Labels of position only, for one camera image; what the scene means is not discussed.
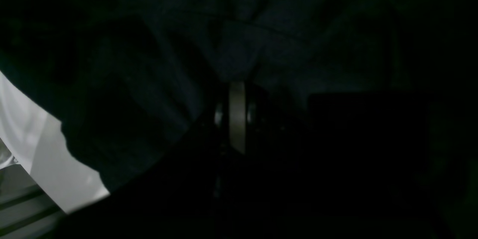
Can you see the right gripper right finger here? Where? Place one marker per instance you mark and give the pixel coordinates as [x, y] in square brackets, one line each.
[356, 153]

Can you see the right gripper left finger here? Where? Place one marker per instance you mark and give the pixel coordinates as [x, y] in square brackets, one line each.
[182, 196]

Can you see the black t-shirt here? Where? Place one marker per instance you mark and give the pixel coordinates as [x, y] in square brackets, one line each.
[127, 78]

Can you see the aluminium frame rails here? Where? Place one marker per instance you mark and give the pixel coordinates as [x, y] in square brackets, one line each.
[28, 213]

